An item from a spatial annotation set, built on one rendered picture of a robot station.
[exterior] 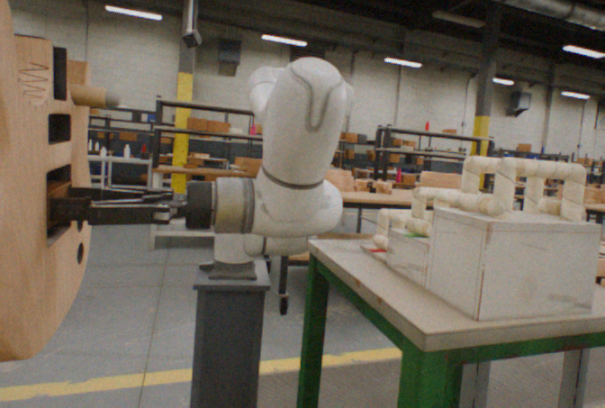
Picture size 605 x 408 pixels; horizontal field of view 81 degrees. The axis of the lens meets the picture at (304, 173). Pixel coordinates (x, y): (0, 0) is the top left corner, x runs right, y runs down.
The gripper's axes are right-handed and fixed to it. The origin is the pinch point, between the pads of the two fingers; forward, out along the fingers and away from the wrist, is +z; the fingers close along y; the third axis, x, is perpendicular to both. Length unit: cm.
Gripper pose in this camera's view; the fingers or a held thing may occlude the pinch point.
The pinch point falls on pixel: (63, 202)
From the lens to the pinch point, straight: 60.4
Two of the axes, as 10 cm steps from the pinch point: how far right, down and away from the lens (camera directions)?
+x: 0.9, -9.9, -1.3
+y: -3.0, -1.5, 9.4
